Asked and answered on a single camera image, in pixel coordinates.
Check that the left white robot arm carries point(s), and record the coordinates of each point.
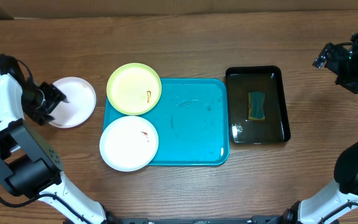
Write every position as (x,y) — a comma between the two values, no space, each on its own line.
(30,168)

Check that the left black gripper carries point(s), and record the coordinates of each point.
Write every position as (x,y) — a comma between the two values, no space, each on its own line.
(59,98)

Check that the green yellow sponge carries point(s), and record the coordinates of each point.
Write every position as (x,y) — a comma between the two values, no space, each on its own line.
(256,105)

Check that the yellow-green plate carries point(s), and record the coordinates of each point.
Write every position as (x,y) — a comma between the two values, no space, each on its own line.
(134,89)

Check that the black water tray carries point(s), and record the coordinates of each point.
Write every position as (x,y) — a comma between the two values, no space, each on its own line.
(275,127)

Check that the white plate with red stain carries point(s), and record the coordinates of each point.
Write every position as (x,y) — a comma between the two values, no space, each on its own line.
(79,104)

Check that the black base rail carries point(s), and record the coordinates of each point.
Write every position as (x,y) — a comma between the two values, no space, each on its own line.
(258,219)

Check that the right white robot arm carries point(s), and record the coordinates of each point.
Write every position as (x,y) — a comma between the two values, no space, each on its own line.
(341,194)

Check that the teal plastic tray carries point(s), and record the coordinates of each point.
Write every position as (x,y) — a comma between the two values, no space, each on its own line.
(192,123)

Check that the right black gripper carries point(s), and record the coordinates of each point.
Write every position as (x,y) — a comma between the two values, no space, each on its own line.
(332,59)

